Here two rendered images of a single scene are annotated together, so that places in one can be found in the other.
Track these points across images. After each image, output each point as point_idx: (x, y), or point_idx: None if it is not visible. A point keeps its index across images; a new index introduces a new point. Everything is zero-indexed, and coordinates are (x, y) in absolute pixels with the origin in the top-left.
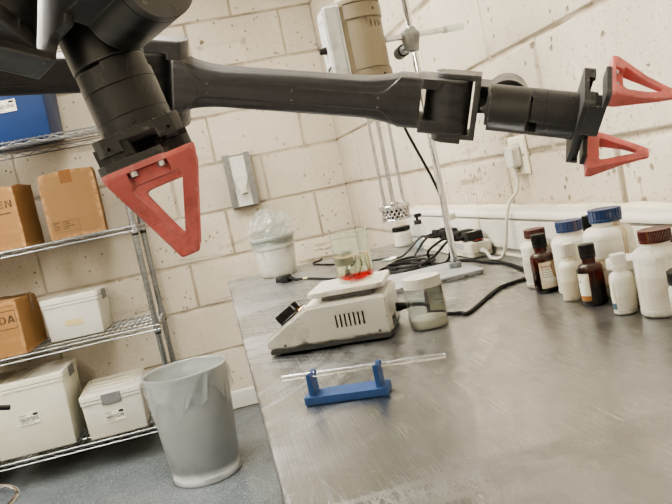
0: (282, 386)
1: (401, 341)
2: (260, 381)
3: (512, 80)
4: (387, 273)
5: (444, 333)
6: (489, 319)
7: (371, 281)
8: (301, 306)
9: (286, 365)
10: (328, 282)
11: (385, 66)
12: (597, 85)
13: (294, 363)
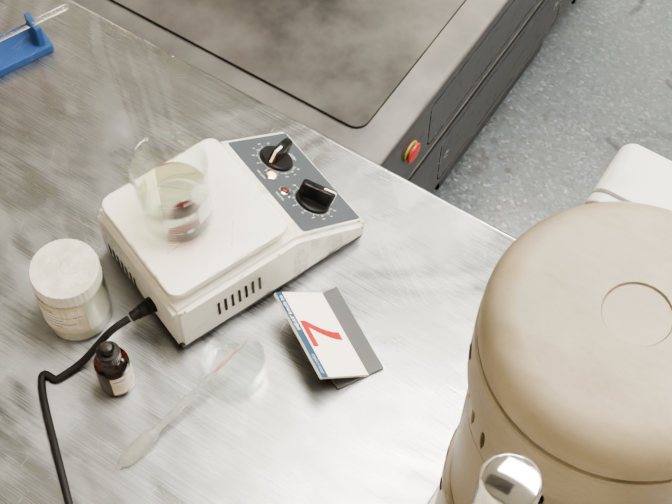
0: (135, 66)
1: (80, 238)
2: (193, 73)
3: None
4: (147, 268)
5: (23, 279)
6: None
7: (125, 203)
8: (297, 196)
9: (212, 126)
10: (253, 213)
11: (443, 482)
12: None
13: (205, 134)
